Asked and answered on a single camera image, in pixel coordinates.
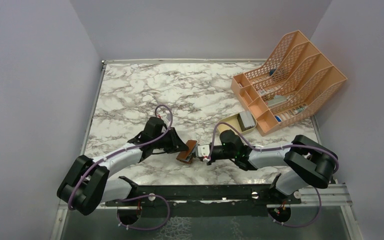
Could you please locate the beige oval tray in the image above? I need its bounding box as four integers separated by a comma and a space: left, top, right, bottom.
216, 113, 257, 135

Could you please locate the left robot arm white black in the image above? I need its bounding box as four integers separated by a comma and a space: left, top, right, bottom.
56, 116, 189, 216

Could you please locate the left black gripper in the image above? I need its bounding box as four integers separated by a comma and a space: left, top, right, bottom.
152, 127, 189, 154

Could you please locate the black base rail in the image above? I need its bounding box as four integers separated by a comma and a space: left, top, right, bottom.
105, 184, 301, 223

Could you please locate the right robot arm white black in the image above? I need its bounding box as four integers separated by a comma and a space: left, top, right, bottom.
189, 129, 339, 204

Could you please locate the orange plastic file organizer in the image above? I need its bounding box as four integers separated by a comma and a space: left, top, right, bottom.
231, 30, 347, 136

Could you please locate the brown leather card holder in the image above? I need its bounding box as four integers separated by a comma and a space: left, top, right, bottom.
176, 139, 198, 164

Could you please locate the stack of credit cards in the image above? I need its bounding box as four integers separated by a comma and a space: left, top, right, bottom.
237, 110, 256, 132

